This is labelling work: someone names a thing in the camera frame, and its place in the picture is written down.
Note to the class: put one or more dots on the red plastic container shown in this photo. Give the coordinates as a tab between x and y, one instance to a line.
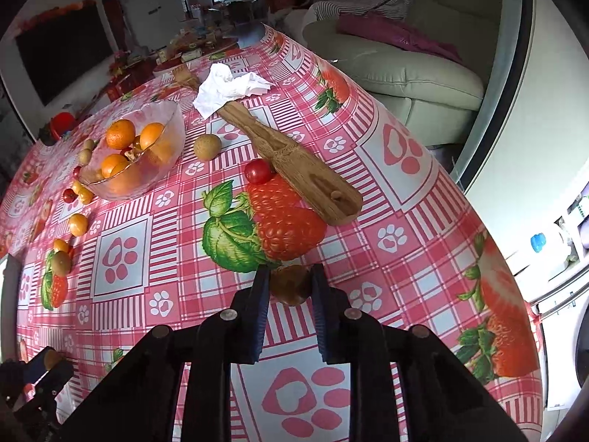
62	125

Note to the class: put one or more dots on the pile of snack packets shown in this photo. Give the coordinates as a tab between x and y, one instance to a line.
184	48

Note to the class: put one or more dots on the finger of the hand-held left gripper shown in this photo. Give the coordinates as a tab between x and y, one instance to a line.
62	380
34	370

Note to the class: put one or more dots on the small blue object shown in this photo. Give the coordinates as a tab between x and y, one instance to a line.
538	242

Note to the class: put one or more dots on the dining table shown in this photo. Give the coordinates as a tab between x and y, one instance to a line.
241	11

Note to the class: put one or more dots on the cream leather sofa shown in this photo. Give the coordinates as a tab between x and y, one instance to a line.
414	83

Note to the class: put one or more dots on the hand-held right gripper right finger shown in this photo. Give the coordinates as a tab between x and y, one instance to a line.
322	320

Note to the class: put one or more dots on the dark orange kumquat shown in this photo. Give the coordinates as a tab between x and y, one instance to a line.
291	285

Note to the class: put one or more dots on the yellow kumquat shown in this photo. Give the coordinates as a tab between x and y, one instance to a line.
78	186
49	358
78	224
86	197
60	245

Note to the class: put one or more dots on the purple cloth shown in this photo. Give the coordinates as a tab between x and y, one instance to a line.
395	34

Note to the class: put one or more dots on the white washing machine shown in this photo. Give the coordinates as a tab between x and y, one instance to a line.
559	331

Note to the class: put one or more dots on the long wooden paddle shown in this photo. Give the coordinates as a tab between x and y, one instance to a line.
303	175

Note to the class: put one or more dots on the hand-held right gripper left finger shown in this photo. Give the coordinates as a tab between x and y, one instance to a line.
262	315

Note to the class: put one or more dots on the brown longan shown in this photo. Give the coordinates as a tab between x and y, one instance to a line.
61	263
207	148
84	157
89	144

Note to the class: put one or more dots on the sliding door frame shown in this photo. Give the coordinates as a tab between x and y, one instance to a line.
506	78

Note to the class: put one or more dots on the crumpled white tissue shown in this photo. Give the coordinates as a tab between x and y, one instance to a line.
225	87

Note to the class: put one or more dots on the black television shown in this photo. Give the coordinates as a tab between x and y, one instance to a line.
64	55

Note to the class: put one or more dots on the clear glass bowl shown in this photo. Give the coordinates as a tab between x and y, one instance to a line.
177	131

